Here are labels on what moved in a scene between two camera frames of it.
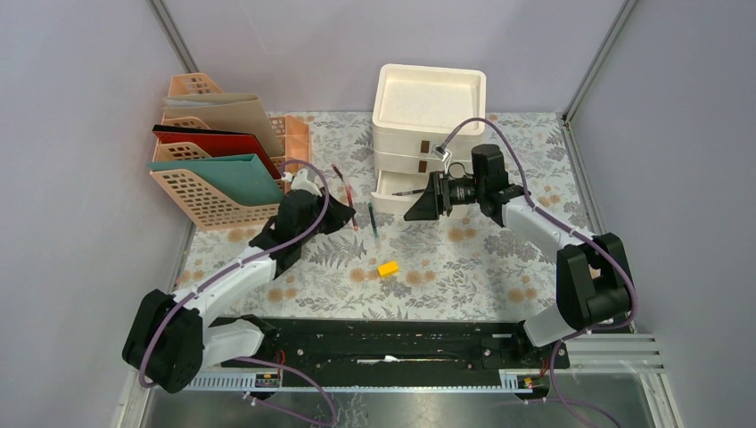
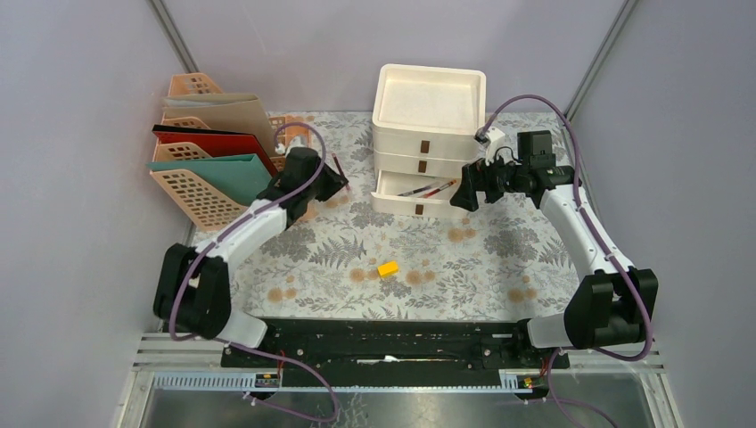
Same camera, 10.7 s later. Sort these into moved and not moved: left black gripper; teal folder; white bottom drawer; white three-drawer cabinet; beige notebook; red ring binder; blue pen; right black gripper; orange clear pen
Moved: left black gripper; right black gripper; orange clear pen
Not moved: blue pen; teal folder; white three-drawer cabinet; beige notebook; red ring binder; white bottom drawer
